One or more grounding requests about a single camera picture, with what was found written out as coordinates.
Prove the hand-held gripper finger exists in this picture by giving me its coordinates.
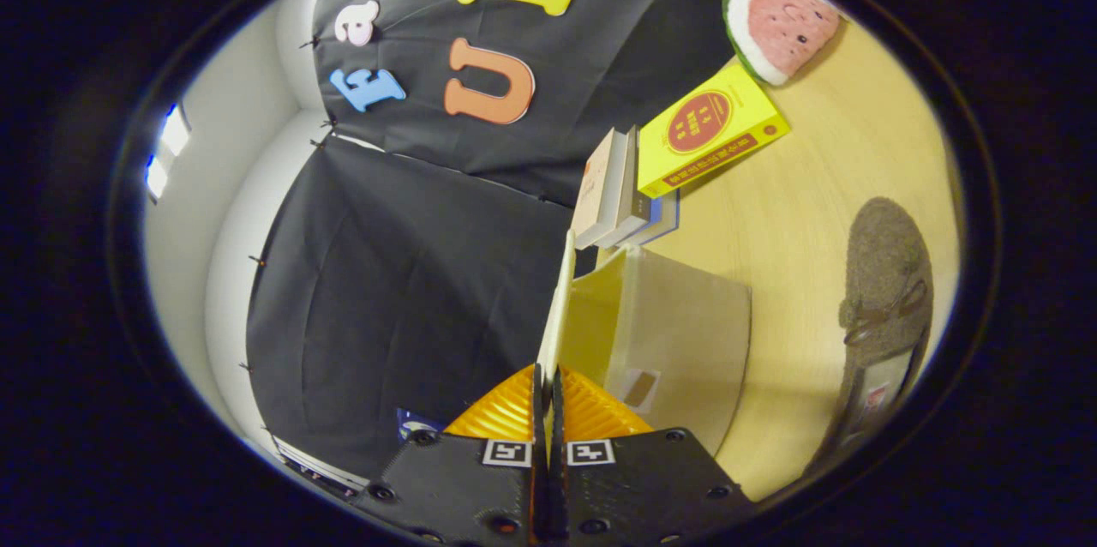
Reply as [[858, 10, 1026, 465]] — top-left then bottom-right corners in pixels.
[[350, 363, 550, 547], [549, 365, 759, 547]]

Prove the beige fabric storage box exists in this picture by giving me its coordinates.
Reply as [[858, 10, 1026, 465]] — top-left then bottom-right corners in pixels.
[[536, 230, 753, 458]]

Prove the brown fuzzy shoe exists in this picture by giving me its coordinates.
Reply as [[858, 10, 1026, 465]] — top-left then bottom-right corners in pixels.
[[806, 197, 935, 479]]

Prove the blue and white object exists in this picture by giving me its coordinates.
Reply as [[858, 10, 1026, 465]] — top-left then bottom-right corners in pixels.
[[397, 408, 442, 442]]

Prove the white striped object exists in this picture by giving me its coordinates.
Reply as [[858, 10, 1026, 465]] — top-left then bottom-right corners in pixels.
[[273, 434, 371, 498]]

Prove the black backdrop cloth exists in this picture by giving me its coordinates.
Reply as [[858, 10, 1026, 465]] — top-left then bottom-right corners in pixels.
[[244, 0, 772, 479]]

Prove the beige cover book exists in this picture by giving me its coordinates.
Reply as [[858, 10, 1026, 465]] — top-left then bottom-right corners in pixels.
[[572, 129, 629, 250]]

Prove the blue book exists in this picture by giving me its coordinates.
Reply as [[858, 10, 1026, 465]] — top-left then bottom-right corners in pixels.
[[621, 189, 681, 248]]

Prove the yellow book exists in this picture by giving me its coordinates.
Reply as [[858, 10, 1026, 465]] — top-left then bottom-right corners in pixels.
[[637, 63, 791, 199]]

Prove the large ceiling light panel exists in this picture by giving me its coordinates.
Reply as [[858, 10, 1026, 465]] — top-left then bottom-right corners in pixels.
[[144, 104, 192, 202]]

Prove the watermelon slice plush toy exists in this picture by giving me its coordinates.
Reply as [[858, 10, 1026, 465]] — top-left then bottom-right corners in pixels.
[[722, 0, 845, 87]]

